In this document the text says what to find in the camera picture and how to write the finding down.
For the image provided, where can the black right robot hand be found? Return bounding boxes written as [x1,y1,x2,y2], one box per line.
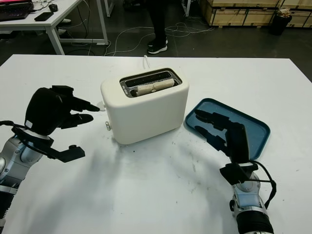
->
[194,109,251,164]

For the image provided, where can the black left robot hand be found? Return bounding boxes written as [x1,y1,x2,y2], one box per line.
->
[24,85,101,136]

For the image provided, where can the slice of bread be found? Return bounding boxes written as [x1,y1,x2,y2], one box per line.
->
[137,78,176,96]

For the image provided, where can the blue plastic tray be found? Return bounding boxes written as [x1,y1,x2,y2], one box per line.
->
[184,97,271,160]

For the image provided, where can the cream white toaster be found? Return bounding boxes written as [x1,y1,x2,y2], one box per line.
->
[100,63,190,145]

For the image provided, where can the black smartphone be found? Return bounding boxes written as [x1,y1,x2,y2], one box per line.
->
[34,11,54,22]

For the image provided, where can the white office desk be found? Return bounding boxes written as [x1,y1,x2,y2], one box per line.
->
[0,0,109,56]

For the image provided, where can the black laptop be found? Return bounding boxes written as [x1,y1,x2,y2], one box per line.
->
[0,0,34,21]

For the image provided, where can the black trash bin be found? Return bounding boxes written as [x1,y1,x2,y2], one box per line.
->
[269,8,293,36]

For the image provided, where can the stacked wooden crates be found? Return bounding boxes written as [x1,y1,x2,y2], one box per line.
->
[199,0,312,28]

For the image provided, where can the person in dark trousers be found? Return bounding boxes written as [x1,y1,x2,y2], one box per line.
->
[146,0,169,55]

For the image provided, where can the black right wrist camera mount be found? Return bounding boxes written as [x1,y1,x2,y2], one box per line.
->
[219,162,259,187]

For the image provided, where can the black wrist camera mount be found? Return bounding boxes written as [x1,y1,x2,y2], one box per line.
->
[219,162,259,187]
[11,124,86,163]

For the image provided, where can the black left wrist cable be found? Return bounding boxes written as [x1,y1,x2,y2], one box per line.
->
[0,120,27,130]

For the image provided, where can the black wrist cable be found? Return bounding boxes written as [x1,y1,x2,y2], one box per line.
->
[0,120,27,130]
[251,160,277,210]

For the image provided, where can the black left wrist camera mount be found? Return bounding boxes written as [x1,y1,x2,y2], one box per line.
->
[11,124,86,163]

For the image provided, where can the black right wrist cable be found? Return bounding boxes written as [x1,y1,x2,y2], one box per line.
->
[251,160,277,210]

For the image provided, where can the white cable on floor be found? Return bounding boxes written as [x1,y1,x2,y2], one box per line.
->
[104,21,215,57]

